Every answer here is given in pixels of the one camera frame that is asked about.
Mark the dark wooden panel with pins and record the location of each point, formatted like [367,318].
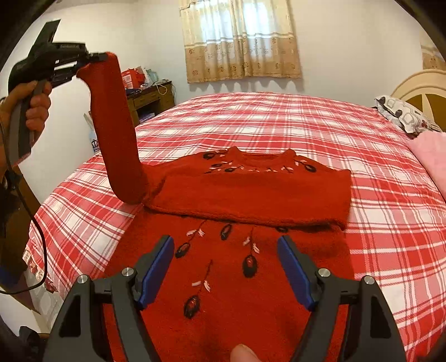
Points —
[28,215]

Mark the patterned grey pillow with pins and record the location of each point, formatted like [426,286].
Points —
[400,111]

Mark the beige floral curtain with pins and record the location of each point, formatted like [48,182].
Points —
[432,59]
[240,59]

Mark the wooden bedside table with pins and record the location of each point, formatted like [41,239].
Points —
[149,99]

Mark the red gift box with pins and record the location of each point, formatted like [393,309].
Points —
[130,78]

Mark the person's right hand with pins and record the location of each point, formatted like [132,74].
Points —
[244,354]

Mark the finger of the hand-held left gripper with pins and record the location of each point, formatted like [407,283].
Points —
[93,57]

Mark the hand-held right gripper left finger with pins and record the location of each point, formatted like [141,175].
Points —
[156,271]

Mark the person's left forearm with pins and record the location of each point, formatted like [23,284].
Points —
[2,156]

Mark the floral bed sheet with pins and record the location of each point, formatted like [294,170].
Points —
[38,275]

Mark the cream wooden headboard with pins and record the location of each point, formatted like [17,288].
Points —
[407,87]

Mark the red knitted sweater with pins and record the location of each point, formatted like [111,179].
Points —
[251,188]

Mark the pale plastic bag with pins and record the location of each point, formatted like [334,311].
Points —
[151,76]

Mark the pink pillow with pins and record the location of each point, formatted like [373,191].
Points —
[432,153]

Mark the white printed bag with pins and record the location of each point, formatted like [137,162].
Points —
[93,139]

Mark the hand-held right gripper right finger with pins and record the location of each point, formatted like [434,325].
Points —
[294,271]

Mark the red plaid blanket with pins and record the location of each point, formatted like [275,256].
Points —
[278,121]

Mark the person's left hand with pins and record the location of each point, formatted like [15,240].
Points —
[39,104]

